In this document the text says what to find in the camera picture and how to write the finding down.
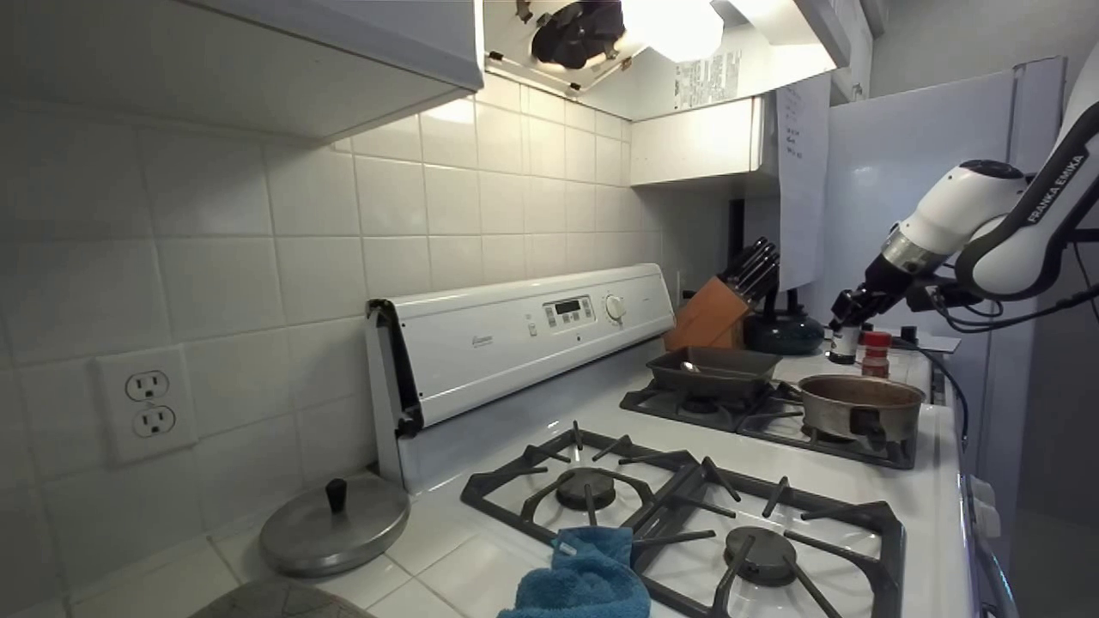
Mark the dark baking tray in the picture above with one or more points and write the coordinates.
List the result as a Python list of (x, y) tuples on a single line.
[(716, 372)]

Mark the dark jar with white label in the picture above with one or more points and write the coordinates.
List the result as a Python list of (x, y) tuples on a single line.
[(845, 345)]

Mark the white gas stove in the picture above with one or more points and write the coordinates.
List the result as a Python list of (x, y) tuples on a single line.
[(523, 409)]

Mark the wooden knife block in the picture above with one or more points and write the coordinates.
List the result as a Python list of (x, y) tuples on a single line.
[(711, 316)]

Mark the grey pot lid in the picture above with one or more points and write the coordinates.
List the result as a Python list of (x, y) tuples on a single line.
[(339, 527)]

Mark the black burner grate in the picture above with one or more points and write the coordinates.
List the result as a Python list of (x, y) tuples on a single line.
[(704, 539), (775, 417)]

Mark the white wall outlet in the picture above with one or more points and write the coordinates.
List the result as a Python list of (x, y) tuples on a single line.
[(145, 404)]

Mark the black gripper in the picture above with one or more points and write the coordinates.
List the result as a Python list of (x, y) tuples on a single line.
[(866, 301)]

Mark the left black burner grate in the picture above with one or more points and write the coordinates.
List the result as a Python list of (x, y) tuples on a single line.
[(704, 539)]

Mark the right black burner grate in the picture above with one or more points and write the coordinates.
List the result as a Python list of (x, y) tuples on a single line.
[(775, 417)]

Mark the blue cloth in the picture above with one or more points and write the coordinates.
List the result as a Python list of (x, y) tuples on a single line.
[(590, 579)]

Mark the orange capped spice bottle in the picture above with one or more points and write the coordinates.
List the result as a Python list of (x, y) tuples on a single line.
[(877, 354)]

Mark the white stove knob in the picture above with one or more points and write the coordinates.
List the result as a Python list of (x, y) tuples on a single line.
[(616, 307)]

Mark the dark green pot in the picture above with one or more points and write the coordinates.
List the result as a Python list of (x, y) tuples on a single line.
[(784, 327)]

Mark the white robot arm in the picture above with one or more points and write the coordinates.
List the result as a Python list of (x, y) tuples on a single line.
[(996, 223)]

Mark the small metal saucepan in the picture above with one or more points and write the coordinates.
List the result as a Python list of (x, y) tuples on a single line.
[(852, 406)]

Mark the range hood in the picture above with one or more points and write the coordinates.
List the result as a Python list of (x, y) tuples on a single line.
[(669, 55)]

